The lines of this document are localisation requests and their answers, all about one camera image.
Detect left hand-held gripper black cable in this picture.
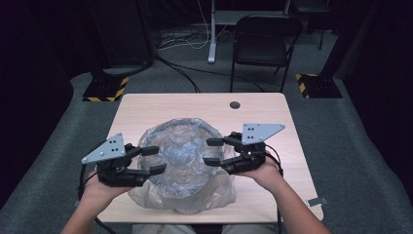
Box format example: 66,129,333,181
77,142,117,234

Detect bundle of thin floor cables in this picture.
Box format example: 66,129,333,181
155,0,228,53

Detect thick black floor cable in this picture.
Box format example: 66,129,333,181
153,52,266,95

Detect right hand-held gripper black cable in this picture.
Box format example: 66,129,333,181
264,142,284,234

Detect grey round bin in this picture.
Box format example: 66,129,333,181
139,118,226,200

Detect clear plastic bag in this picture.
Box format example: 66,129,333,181
127,117,238,215

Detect black folding chair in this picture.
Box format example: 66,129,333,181
229,14,304,94

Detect person's left hand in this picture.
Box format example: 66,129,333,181
79,169,134,211

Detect black yellow striped stand base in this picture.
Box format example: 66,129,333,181
294,72,344,99
82,75,131,103

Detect black curtain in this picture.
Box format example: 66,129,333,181
0,0,156,211
319,0,413,209

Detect person's light trousers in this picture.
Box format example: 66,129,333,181
131,222,278,234

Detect hand-held gripper black cable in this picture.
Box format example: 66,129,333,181
264,142,284,234
77,142,117,234

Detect grey tape strip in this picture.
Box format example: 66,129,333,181
306,196,328,208

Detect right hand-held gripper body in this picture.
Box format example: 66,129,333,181
223,122,286,176

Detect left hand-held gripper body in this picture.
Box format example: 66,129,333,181
81,132,154,189

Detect person's right hand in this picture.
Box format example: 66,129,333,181
234,151,285,193

